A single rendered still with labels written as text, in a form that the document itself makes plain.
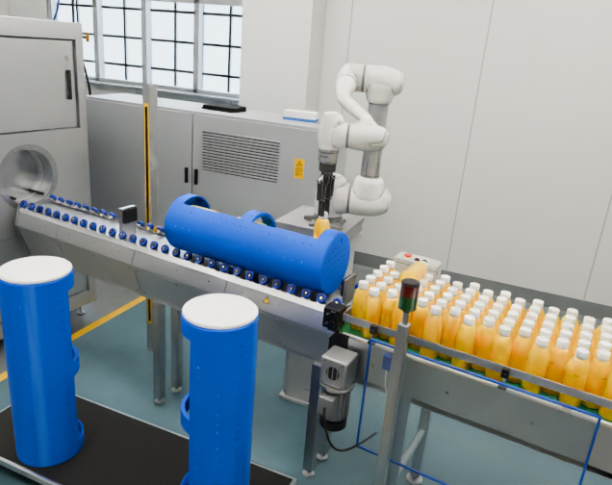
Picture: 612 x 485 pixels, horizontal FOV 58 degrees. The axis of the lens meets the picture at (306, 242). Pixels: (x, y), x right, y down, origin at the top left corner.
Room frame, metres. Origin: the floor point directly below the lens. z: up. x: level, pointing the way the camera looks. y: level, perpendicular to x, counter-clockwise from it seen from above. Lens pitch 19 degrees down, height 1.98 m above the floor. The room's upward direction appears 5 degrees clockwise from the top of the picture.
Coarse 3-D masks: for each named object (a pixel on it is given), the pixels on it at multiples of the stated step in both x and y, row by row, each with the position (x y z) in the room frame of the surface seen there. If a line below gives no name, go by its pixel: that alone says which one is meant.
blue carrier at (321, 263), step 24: (168, 216) 2.56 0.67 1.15; (192, 216) 2.51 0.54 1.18; (216, 216) 2.47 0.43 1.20; (264, 216) 2.48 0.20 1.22; (168, 240) 2.56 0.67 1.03; (192, 240) 2.47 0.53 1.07; (216, 240) 2.40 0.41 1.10; (240, 240) 2.35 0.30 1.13; (264, 240) 2.30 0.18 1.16; (288, 240) 2.26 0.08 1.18; (312, 240) 2.23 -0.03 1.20; (336, 240) 2.24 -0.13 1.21; (240, 264) 2.36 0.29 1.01; (264, 264) 2.28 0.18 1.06; (288, 264) 2.21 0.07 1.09; (312, 264) 2.16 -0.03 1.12; (336, 264) 2.26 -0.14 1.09; (312, 288) 2.19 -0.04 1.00; (336, 288) 2.29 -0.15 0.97
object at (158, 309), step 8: (152, 304) 2.66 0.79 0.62; (160, 304) 2.65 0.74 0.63; (152, 312) 2.66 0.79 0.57; (160, 312) 2.65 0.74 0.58; (160, 320) 2.65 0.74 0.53; (160, 328) 2.65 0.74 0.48; (160, 336) 2.65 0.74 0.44; (160, 344) 2.65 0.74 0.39; (160, 352) 2.65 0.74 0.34; (160, 360) 2.64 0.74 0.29; (160, 368) 2.64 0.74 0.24; (160, 376) 2.64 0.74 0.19; (160, 384) 2.64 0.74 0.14; (160, 392) 2.64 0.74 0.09; (160, 400) 2.67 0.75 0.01
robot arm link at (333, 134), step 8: (328, 112) 2.35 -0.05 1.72; (336, 112) 2.36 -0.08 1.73; (320, 120) 2.35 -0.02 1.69; (328, 120) 2.32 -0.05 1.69; (336, 120) 2.32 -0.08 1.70; (320, 128) 2.34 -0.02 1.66; (328, 128) 2.32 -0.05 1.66; (336, 128) 2.31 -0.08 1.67; (344, 128) 2.32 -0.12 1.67; (320, 136) 2.33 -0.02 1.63; (328, 136) 2.31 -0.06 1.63; (336, 136) 2.31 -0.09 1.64; (344, 136) 2.31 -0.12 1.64; (320, 144) 2.34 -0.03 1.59; (328, 144) 2.32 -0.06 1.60; (336, 144) 2.32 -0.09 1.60; (344, 144) 2.32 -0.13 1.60
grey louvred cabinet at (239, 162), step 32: (96, 96) 4.67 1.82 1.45; (128, 96) 4.86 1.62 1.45; (96, 128) 4.60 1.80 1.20; (128, 128) 4.48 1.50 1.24; (160, 128) 4.37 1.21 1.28; (192, 128) 4.27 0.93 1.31; (224, 128) 4.15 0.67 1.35; (256, 128) 4.06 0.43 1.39; (288, 128) 3.96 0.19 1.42; (96, 160) 4.61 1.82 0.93; (128, 160) 4.49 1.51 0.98; (160, 160) 4.37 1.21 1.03; (192, 160) 4.26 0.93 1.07; (224, 160) 4.14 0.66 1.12; (256, 160) 4.04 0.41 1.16; (288, 160) 3.96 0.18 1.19; (96, 192) 4.61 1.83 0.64; (128, 192) 4.49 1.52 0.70; (160, 192) 4.37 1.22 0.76; (192, 192) 4.25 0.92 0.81; (224, 192) 4.15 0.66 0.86; (256, 192) 4.05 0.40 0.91; (288, 192) 3.95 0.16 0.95; (160, 224) 4.37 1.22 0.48
